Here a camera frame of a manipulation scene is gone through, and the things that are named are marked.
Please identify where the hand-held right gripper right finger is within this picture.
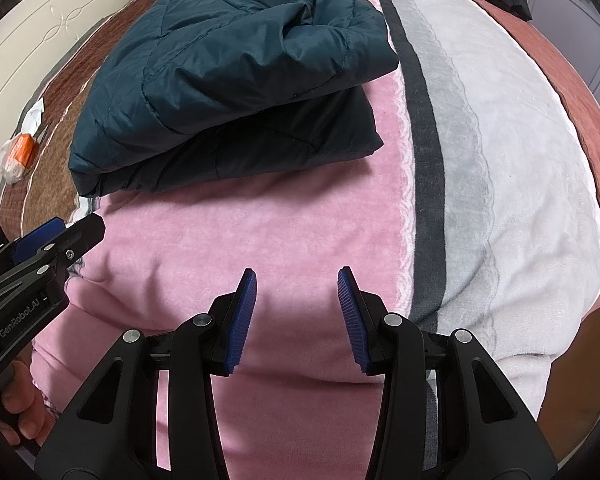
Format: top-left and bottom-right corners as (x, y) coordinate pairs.
(336, 266), (557, 480)

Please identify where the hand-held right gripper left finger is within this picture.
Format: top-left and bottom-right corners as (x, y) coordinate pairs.
(34, 267), (258, 480)

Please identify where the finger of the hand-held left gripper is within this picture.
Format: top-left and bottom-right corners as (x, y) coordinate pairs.
(10, 217), (67, 264)
(54, 212), (107, 267)

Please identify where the teal puffer jacket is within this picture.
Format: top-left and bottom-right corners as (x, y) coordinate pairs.
(68, 0), (401, 199)

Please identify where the person's left hand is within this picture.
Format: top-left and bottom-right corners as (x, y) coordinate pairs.
(0, 354), (62, 448)

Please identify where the orange packet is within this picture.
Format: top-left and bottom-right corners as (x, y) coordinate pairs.
(7, 132), (37, 172)

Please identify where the striped plush blanket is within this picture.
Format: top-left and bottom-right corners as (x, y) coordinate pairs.
(30, 0), (600, 480)

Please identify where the brown quilted bedspread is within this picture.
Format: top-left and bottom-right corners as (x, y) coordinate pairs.
(0, 0), (181, 241)

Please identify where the cream headboard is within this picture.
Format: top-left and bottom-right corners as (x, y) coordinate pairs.
(0, 0), (183, 183)

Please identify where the white wardrobe door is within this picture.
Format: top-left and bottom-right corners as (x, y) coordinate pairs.
(527, 0), (600, 111)

